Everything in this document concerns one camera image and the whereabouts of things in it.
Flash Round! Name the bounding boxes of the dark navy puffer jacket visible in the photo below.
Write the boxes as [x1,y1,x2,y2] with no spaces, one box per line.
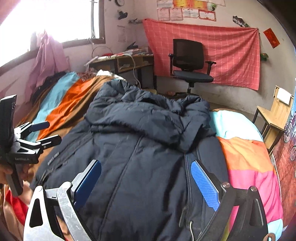
[31,79,228,240]

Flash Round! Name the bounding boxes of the white cable on desk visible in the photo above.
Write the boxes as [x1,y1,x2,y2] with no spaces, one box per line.
[125,53,142,90]

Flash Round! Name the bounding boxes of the red paper on wall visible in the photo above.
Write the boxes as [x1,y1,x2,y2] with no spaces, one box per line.
[263,28,280,49]

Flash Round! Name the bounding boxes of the black office chair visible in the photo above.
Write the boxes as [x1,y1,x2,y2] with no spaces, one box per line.
[169,39,216,94]

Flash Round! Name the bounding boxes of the wooden desk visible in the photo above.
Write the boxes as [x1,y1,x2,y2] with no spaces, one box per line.
[84,49,157,89]

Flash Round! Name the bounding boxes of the pink hanging garment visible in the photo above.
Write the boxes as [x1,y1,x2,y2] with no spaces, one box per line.
[25,32,70,102]

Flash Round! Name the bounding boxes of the pink checked wall cloth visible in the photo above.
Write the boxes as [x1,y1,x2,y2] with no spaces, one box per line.
[143,19,260,90]

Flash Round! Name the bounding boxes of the window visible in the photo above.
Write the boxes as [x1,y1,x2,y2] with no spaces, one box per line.
[1,1,104,65]

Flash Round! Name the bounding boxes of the paper certificates on wall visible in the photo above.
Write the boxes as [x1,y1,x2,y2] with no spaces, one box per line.
[157,0,226,22]

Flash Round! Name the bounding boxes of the person's left hand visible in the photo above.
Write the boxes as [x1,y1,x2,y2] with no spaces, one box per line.
[0,163,30,186]

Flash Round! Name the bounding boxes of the light wooden chair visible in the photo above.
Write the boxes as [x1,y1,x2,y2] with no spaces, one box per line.
[252,85,294,154]

